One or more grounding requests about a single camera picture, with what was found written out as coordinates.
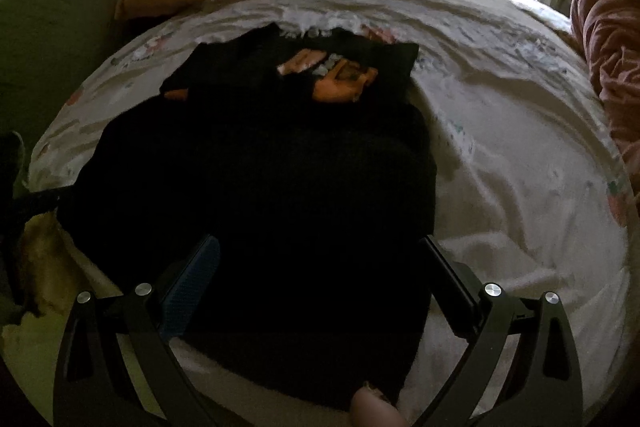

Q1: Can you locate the black garment with orange print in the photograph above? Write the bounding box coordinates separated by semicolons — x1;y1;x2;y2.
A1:
58;25;436;410

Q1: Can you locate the right hand thumb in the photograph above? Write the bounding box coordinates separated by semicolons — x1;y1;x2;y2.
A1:
349;384;408;427

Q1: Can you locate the white strawberry print bedsheet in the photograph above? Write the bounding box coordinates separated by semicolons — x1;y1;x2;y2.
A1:
29;0;639;412

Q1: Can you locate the pink rumpled blanket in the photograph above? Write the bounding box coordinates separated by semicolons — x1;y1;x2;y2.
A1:
570;0;640;195

